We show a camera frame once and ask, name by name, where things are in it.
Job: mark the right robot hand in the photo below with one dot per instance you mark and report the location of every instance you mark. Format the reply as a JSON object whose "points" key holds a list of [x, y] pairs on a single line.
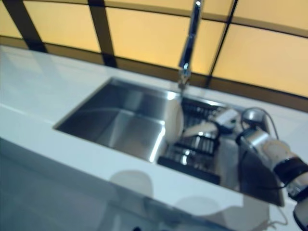
{"points": [[226, 119]]}

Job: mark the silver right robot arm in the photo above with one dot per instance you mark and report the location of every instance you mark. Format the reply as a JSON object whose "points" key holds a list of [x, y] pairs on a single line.
{"points": [[272, 146]]}

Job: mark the black dish drying rack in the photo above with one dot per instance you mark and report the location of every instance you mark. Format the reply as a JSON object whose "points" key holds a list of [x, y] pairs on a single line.
{"points": [[199, 144]]}

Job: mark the chrome kitchen faucet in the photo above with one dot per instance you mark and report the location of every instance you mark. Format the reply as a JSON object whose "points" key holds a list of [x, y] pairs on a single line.
{"points": [[191, 36]]}

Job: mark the stainless steel sink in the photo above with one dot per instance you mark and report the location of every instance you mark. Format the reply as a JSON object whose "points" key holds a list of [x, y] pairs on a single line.
{"points": [[115, 120]]}

